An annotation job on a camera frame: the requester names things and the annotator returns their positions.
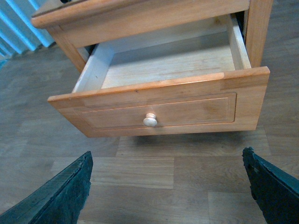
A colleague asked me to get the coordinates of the wooden drawer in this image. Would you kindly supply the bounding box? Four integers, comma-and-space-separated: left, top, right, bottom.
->
48, 14, 270, 137

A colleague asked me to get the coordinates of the white pleated curtain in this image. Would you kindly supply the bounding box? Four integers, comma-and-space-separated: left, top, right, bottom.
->
0, 0, 54, 58

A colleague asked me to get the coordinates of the wooden nightstand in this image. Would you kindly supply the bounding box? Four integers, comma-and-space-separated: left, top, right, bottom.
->
31, 0, 273, 71

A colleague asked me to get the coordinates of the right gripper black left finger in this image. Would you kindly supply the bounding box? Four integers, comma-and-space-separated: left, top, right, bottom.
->
0, 151, 93, 224

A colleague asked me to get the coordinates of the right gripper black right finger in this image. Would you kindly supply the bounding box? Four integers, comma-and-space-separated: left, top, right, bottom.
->
242, 147, 299, 224

